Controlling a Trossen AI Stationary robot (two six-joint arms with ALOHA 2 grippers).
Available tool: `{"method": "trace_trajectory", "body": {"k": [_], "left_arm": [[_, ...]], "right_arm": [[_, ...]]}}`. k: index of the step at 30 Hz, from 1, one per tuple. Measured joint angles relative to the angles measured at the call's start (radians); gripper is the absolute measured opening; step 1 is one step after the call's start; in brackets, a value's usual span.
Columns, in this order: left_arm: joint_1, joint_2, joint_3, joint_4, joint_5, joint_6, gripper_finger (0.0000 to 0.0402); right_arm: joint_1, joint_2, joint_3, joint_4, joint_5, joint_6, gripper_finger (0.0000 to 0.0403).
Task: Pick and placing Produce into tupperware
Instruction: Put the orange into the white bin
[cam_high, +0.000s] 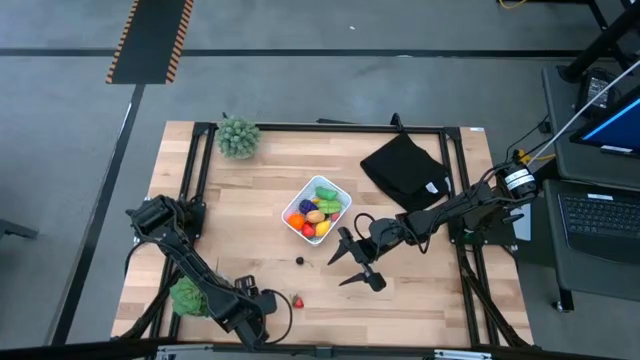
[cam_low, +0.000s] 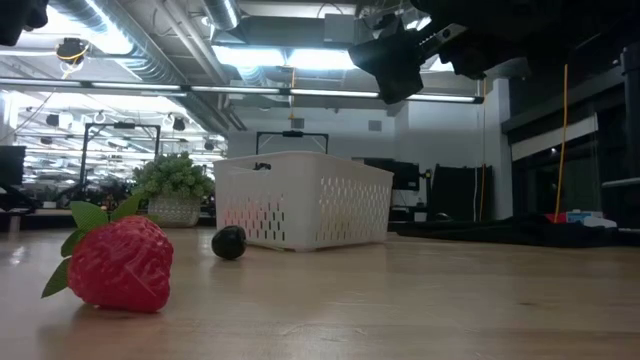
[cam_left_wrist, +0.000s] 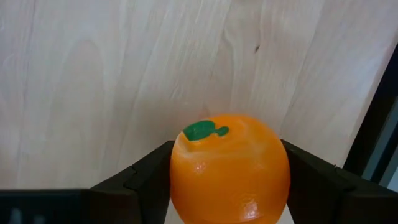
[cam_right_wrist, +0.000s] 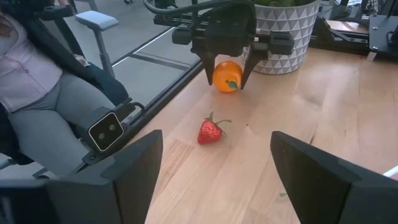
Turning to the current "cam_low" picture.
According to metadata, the yellow cable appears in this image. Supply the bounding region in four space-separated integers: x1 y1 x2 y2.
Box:
553 63 571 224

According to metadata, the black background rig frame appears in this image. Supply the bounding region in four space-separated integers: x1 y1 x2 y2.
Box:
78 121 162 201

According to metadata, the black monitor on arm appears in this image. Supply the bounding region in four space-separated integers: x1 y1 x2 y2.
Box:
352 156 422 192

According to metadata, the black background monitor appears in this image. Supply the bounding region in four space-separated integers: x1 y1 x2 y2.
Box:
0 144 27 186

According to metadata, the black ceiling cable reel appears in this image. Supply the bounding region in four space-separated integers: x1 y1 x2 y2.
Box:
54 36 92 66

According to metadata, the red toy strawberry with leaves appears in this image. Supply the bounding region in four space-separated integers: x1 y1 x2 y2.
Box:
40 192 175 315

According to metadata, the black upright panel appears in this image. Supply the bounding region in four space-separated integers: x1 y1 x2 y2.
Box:
430 163 495 221

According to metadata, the blue box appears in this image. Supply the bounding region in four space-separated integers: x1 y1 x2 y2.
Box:
566 209 617 229

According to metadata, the long ceiling light bar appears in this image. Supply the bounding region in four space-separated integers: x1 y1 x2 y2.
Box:
0 77 485 105

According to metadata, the black toy olive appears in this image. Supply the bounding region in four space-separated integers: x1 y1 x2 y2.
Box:
210 224 248 261

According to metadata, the light green plant woven pot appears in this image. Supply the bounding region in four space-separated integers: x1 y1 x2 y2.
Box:
132 151 216 229

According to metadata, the black aluminium table frame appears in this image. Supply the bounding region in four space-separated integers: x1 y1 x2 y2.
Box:
0 212 151 232

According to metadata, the thin black frame stand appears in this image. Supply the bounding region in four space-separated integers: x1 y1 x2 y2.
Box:
255 130 330 157

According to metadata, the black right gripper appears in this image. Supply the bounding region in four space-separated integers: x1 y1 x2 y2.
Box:
348 22 506 105

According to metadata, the white perforated plastic basket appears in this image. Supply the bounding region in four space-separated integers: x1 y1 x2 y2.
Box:
213 151 395 253

